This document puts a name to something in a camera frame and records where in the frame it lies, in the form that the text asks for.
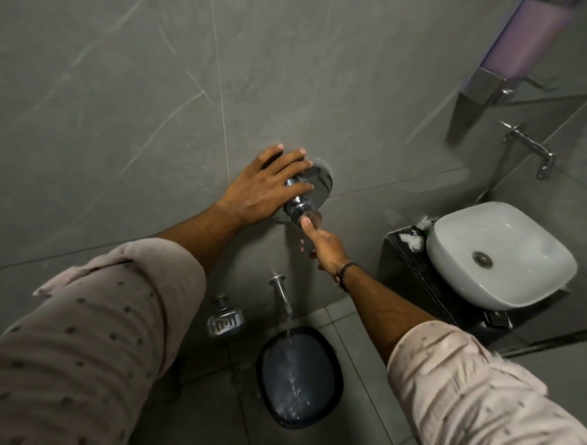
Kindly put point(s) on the person's left hand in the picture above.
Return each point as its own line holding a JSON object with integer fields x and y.
{"x": 254, "y": 192}

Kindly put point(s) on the person's right hand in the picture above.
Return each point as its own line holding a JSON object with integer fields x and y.
{"x": 331, "y": 252}

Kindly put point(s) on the person's right thumb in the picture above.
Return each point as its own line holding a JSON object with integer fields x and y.
{"x": 311, "y": 227}

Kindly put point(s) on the person's left little finger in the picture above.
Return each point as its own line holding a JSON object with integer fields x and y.
{"x": 268, "y": 155}

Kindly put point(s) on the person's left middle finger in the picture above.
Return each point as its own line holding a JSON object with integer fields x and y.
{"x": 298, "y": 168}

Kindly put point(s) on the chrome shower mixer valve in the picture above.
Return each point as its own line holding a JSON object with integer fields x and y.
{"x": 300, "y": 207}

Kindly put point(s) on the person's left forearm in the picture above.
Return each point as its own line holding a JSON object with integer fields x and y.
{"x": 199, "y": 234}

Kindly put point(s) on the person's right forearm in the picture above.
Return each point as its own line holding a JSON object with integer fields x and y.
{"x": 380, "y": 307}

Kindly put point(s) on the black thread wristband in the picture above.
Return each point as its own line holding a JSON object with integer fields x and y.
{"x": 345, "y": 273}

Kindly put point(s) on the white crumpled tissue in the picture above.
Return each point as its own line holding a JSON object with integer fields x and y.
{"x": 424, "y": 222}
{"x": 411, "y": 240}

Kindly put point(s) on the black stone counter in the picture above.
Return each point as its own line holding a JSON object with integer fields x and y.
{"x": 412, "y": 270}

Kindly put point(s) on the dark blue bucket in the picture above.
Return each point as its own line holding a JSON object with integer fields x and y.
{"x": 298, "y": 366}

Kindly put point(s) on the white ceramic wash basin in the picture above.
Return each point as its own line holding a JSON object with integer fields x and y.
{"x": 500, "y": 256}

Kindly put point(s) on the chrome wall spout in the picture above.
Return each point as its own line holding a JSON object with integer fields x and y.
{"x": 283, "y": 293}

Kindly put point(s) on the small metal bracket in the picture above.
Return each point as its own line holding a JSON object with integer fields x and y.
{"x": 499, "y": 319}

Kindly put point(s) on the chrome basin wall tap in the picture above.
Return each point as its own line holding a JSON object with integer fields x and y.
{"x": 532, "y": 146}

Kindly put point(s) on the purple wall soap dispenser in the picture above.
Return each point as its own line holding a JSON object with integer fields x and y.
{"x": 527, "y": 41}

